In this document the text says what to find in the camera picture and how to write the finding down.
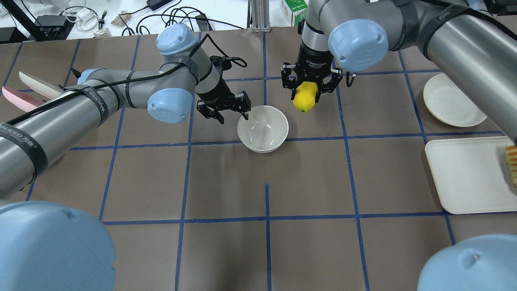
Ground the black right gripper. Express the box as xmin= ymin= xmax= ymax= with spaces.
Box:
xmin=281 ymin=44 xmax=343 ymax=103

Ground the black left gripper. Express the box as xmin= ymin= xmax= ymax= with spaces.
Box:
xmin=196 ymin=77 xmax=252 ymax=124

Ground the yellow lemon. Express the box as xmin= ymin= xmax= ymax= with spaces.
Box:
xmin=292 ymin=82 xmax=318 ymax=113

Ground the white ceramic bowl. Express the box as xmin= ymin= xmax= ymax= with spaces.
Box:
xmin=237 ymin=105 xmax=289 ymax=154

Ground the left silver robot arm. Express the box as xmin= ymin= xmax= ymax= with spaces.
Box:
xmin=0 ymin=23 xmax=252 ymax=291

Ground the green white carton box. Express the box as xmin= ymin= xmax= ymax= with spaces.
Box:
xmin=280 ymin=0 xmax=308 ymax=27

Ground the black power adapter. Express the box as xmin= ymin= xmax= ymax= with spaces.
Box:
xmin=146 ymin=0 xmax=173 ymax=11

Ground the cream round plate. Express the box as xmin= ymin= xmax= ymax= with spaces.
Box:
xmin=423 ymin=74 xmax=487 ymax=128

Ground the cream plate in rack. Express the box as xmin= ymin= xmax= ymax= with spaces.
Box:
xmin=18 ymin=71 xmax=63 ymax=99

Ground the cream rectangular tray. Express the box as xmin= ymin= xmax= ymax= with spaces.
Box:
xmin=425 ymin=137 xmax=517 ymax=214

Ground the pink plate in rack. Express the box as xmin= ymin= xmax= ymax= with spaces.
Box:
xmin=2 ymin=86 xmax=45 ymax=112

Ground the yellow sponge on tray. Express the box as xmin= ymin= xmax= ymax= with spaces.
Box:
xmin=504 ymin=145 xmax=517 ymax=187

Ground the aluminium frame post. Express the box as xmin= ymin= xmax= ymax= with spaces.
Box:
xmin=248 ymin=0 xmax=270 ymax=33

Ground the black cable bundle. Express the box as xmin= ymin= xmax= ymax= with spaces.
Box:
xmin=119 ymin=0 xmax=245 ymax=36

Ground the white charger with cable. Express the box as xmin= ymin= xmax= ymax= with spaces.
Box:
xmin=62 ymin=6 xmax=100 ymax=32

